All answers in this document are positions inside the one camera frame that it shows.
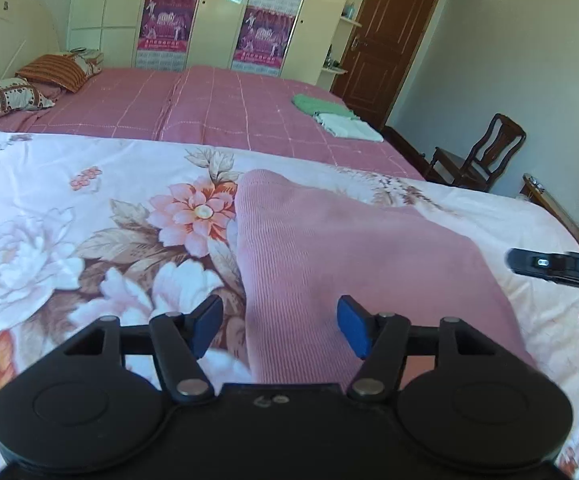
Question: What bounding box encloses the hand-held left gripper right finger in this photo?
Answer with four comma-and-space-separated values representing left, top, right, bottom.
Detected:
337, 295, 503, 403

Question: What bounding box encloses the pink checked bedspread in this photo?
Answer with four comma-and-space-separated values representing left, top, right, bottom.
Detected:
0, 65, 426, 182

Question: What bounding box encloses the small floral pillow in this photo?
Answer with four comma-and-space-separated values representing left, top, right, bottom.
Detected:
68, 48, 105, 76

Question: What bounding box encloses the cream corner shelf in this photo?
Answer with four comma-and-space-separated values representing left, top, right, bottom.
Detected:
318, 0, 380, 92

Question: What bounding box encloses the dark wooden chair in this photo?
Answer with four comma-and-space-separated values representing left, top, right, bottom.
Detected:
427, 113, 527, 192

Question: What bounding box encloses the brown wooden door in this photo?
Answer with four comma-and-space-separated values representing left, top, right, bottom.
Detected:
332, 0, 443, 131

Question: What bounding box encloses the white folded cloth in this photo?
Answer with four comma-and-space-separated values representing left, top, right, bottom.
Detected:
312, 111, 385, 142

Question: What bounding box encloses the white floral blanket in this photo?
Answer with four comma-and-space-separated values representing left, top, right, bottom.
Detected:
0, 129, 579, 480

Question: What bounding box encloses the cream glossy wardrobe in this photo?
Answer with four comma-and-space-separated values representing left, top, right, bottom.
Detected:
66, 0, 370, 83

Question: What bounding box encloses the orange striped pillow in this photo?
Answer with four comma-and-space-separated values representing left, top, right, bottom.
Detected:
16, 52, 92, 94

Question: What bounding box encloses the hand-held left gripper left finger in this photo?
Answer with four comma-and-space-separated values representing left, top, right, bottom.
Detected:
62, 294, 224, 406

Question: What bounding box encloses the cream bed headboard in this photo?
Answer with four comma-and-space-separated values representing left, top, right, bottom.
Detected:
0, 0, 61, 92

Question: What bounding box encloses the green folded cloth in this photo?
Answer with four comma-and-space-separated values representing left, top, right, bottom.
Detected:
292, 92, 353, 117

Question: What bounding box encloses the pink wall calendar poster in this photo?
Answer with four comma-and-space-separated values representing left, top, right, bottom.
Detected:
230, 0, 316, 77
136, 0, 208, 69

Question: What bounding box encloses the white floral pillow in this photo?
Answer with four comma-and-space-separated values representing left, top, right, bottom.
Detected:
0, 77, 57, 122

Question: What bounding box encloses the pink knit garment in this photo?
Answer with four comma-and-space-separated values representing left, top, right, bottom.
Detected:
234, 169, 537, 393

